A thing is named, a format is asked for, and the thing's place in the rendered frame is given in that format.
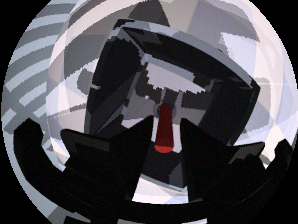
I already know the red peg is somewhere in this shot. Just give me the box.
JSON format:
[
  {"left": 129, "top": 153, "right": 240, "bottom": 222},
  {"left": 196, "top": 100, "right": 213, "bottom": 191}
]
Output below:
[{"left": 154, "top": 104, "right": 174, "bottom": 153}]

